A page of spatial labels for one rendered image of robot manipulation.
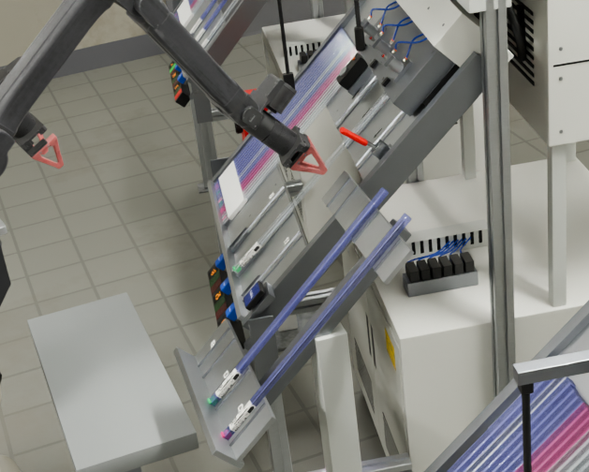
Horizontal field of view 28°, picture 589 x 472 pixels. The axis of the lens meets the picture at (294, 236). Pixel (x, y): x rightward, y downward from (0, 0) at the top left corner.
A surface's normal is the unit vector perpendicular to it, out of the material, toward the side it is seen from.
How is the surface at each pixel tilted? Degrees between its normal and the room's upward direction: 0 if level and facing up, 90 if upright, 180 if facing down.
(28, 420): 0
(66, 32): 98
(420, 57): 44
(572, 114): 90
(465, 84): 90
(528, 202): 0
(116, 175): 0
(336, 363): 90
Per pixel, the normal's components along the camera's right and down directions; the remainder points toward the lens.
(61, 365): -0.11, -0.87
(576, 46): 0.16, 0.46
